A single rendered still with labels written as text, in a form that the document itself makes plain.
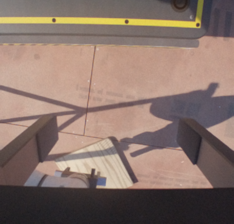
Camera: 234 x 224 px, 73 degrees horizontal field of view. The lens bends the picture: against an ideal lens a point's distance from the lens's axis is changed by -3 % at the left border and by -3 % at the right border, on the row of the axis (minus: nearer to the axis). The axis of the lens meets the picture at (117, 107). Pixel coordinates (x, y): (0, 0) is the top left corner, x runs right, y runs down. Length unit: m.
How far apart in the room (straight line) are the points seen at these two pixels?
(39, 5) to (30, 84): 0.44
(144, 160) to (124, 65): 0.48
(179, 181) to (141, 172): 0.22
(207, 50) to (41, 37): 0.65
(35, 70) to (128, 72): 0.40
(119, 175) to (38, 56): 0.68
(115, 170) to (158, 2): 0.74
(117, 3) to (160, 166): 0.76
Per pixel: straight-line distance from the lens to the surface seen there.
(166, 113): 0.79
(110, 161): 0.85
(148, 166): 0.91
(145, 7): 0.41
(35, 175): 0.48
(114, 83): 0.72
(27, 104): 0.84
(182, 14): 0.43
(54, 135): 0.17
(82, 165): 0.88
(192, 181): 1.05
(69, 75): 0.74
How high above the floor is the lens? 0.71
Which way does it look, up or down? 73 degrees down
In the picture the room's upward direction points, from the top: 178 degrees clockwise
